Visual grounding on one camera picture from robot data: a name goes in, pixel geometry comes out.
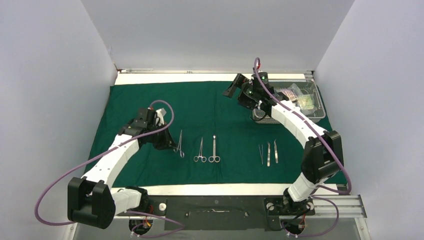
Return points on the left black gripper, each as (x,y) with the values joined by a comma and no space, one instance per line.
(166,142)

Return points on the steel haemostat clamp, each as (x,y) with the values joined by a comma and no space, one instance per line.
(200,157)

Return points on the aluminium right side rail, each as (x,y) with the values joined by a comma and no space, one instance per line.
(309,75)

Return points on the aluminium front frame rail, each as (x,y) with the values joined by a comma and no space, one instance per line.
(325,206)

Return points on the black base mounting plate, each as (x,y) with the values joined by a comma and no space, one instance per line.
(228,212)

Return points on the steel forceps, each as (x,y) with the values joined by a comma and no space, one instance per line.
(178,148)

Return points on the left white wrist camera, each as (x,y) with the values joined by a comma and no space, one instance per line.
(160,113)

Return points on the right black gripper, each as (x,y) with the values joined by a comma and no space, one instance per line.
(239,80)

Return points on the steel surgical scissors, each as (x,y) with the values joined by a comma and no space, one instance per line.
(214,158)

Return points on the dark green surgical cloth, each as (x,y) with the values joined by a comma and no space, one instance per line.
(201,111)

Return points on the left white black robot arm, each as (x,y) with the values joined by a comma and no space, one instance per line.
(89,198)

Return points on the thin steel tweezers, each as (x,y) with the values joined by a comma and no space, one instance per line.
(261,153)

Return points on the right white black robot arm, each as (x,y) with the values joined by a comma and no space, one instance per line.
(323,154)

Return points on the metal wire mesh tray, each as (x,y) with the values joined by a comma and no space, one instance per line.
(307,87)

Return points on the clear packet pink contents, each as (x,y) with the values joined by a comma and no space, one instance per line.
(292,92)

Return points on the clear packet green contents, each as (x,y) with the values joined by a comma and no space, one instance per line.
(306,103)

